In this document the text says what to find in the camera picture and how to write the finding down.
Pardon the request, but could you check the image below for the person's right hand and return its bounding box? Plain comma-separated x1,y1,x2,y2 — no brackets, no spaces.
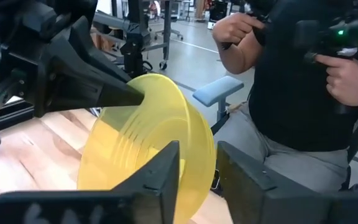
212,12,265,45

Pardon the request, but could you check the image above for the blue-gray chair armrest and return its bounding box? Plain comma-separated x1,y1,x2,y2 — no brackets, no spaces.
192,75,245,108

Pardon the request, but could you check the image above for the black aluminium frame rail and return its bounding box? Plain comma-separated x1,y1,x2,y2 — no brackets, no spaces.
0,98,39,131

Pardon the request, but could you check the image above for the person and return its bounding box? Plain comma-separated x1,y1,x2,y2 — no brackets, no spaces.
211,0,358,192

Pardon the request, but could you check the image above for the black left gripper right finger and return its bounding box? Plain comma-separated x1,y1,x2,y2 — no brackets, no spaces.
216,140,358,224

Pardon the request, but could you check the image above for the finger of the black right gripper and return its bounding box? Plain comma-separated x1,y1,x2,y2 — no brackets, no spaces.
69,15,132,84
34,35,145,118

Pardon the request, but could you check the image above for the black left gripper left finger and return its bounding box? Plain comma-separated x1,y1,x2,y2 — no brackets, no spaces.
0,139,180,224

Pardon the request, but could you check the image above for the black equipment stand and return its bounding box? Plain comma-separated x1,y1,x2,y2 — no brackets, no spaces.
121,0,152,78

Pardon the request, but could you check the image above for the black and white box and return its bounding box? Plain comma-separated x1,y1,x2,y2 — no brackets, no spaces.
208,0,229,31

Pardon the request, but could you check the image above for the translucent yellow bowl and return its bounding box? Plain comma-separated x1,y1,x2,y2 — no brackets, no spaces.
76,73,217,224

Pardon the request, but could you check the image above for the gray post with caster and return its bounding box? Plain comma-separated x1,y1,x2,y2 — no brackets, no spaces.
158,0,185,71

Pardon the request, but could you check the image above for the person's left hand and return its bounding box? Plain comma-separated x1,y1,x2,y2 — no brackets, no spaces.
314,54,358,121

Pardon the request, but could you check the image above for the person's hand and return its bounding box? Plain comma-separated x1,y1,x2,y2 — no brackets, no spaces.
314,54,358,121
212,12,265,45

